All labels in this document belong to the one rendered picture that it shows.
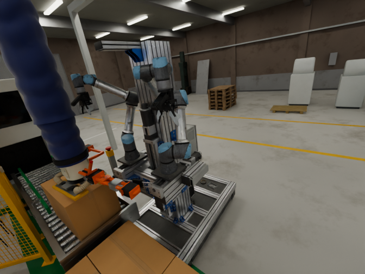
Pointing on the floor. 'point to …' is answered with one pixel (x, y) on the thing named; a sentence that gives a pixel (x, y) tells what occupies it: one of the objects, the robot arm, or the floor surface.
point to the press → (184, 74)
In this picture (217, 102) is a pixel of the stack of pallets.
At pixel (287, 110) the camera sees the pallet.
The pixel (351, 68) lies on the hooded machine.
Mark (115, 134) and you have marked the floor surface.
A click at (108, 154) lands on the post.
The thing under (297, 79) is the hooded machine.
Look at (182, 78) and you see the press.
